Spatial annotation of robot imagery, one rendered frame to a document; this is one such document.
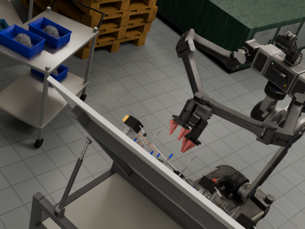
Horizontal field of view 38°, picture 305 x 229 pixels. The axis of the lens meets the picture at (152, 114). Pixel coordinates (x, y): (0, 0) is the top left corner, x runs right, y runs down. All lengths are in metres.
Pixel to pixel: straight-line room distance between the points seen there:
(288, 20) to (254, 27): 0.67
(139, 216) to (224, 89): 2.97
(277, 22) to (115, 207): 3.70
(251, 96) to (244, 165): 1.21
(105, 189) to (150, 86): 2.43
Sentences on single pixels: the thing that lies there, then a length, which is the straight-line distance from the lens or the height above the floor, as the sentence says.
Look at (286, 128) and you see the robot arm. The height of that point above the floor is 1.48.
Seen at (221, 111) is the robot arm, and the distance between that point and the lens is 2.17.
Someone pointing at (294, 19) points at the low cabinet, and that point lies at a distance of 5.88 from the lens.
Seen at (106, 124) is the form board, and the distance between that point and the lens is 1.54.
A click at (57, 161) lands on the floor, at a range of 3.70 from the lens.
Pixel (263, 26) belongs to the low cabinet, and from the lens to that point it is 5.34.
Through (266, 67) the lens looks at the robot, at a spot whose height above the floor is 1.44.
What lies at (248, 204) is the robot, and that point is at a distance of 3.57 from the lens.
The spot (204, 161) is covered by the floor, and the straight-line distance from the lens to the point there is 4.09.
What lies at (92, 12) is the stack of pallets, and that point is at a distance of 4.66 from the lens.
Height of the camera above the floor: 2.67
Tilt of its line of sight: 38 degrees down
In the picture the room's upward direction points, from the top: 18 degrees clockwise
